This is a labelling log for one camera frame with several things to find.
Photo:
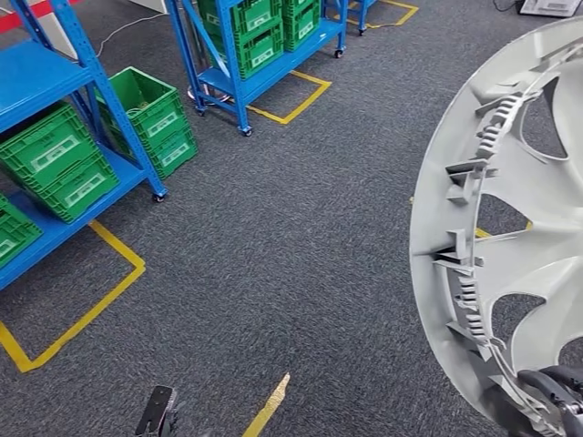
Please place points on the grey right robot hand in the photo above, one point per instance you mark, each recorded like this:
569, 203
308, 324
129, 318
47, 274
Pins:
569, 392

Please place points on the grey plastic wheel cover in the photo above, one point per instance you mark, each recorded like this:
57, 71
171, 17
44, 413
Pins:
523, 253

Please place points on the blue metal shelf rack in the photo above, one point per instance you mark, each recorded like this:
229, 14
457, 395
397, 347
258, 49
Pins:
273, 66
362, 12
36, 75

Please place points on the white flat box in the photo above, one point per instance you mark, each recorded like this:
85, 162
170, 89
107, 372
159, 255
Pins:
551, 6

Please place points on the green plastic crate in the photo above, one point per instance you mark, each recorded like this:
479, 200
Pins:
182, 154
298, 7
36, 139
18, 232
246, 15
303, 33
146, 102
90, 193
255, 60

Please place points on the white partition panel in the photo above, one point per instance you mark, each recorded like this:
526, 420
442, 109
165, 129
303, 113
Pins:
150, 5

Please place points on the chrome stanchion post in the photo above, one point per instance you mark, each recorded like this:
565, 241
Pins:
205, 96

